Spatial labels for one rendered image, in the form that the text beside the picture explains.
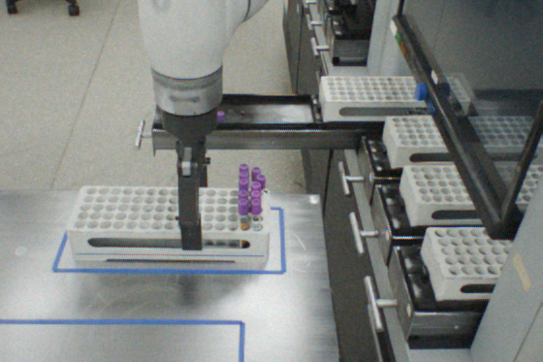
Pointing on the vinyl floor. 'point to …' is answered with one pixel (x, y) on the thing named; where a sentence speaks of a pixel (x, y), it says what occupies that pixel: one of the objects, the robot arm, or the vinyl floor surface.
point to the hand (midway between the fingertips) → (195, 213)
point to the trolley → (162, 294)
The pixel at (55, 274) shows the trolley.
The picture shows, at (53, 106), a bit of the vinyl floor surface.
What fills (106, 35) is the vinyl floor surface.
